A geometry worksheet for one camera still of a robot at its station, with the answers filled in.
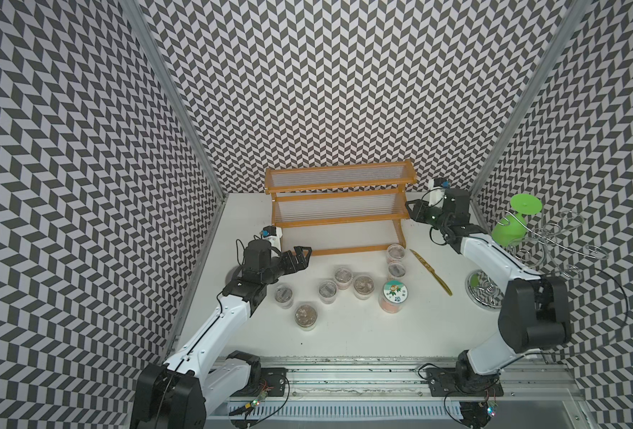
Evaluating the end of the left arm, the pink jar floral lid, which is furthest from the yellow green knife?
Answer: the end of the left arm

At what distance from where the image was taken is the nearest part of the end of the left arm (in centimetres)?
62

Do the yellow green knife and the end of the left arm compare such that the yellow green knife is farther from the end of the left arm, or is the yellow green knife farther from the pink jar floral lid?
the end of the left arm

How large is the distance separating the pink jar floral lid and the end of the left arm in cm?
27

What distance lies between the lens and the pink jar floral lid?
0.82 meters
